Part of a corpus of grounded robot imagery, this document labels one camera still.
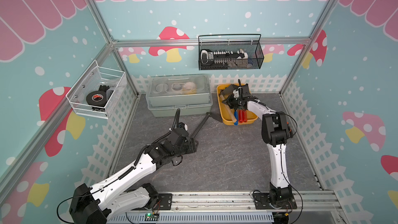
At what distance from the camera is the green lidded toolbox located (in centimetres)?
95

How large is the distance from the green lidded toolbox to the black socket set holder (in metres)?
0.14

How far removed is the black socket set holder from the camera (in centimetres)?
89
